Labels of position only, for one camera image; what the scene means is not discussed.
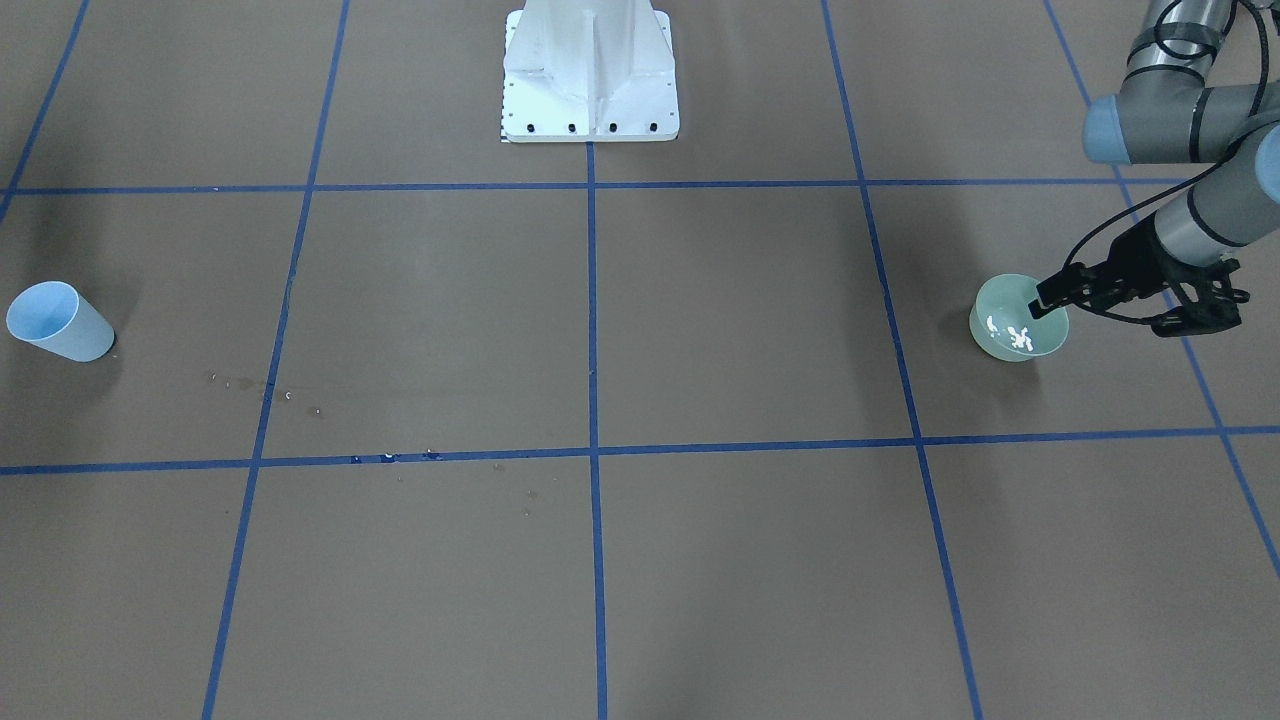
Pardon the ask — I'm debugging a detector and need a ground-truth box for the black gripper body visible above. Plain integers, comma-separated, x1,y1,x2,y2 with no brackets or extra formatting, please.
1084,222,1169,307

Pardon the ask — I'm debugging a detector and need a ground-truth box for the green ceramic bowl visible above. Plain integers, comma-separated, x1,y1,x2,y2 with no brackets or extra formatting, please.
969,274,1070,363

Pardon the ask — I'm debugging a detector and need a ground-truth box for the light blue plastic cup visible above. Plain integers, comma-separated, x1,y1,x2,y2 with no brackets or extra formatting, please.
5,281,116,363

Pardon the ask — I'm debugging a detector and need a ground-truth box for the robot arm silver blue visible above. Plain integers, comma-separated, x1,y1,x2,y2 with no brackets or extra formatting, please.
1028,1,1279,337

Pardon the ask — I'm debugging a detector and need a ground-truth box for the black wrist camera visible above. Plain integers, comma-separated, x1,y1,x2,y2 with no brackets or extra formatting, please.
1151,256,1251,338

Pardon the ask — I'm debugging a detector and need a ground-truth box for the white camera stand pillar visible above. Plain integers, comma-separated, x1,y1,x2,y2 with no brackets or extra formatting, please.
500,1,681,143

